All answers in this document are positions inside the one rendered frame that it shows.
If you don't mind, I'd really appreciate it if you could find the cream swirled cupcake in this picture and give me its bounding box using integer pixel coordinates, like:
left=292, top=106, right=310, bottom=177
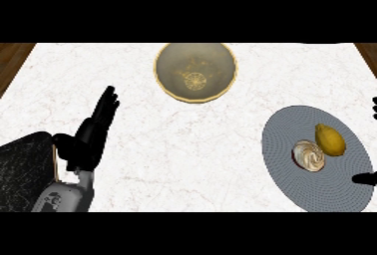
left=289, top=139, right=326, bottom=173

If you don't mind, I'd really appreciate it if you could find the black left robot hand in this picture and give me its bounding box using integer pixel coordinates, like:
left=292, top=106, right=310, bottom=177
left=50, top=85, right=121, bottom=173

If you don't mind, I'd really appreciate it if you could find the yellow lemon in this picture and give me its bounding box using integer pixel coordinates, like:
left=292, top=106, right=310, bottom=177
left=313, top=123, right=347, bottom=157

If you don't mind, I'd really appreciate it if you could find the gold rimmed bowl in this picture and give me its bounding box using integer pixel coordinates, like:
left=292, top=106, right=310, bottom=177
left=153, top=43, right=239, bottom=105

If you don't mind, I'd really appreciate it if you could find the grey round placemat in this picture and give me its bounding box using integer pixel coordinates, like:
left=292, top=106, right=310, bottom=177
left=260, top=105, right=377, bottom=213

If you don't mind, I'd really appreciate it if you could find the black speckled object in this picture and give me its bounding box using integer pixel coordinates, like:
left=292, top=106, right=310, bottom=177
left=0, top=130, right=62, bottom=213

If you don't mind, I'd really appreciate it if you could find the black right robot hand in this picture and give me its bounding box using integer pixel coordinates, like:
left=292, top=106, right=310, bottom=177
left=350, top=96, right=377, bottom=187

